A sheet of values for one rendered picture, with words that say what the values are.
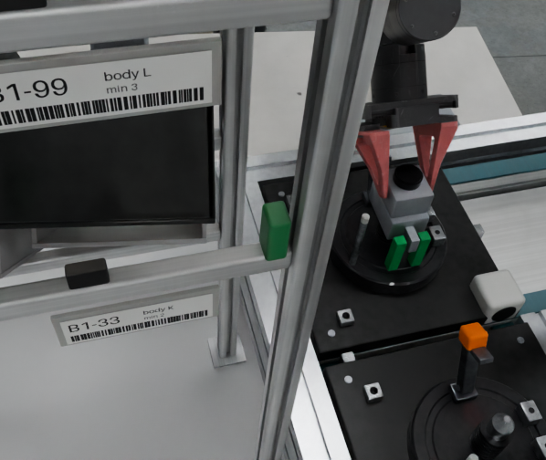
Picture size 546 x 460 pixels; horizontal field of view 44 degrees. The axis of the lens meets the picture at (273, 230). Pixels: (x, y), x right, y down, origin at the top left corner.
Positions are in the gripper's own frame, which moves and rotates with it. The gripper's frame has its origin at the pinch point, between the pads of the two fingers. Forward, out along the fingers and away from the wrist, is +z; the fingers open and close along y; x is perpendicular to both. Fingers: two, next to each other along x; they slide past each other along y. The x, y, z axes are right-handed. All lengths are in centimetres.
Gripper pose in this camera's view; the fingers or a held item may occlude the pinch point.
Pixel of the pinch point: (405, 186)
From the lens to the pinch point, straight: 72.8
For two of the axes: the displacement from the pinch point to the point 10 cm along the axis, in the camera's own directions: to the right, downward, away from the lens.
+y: 9.7, -1.5, 2.1
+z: 1.1, 9.7, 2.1
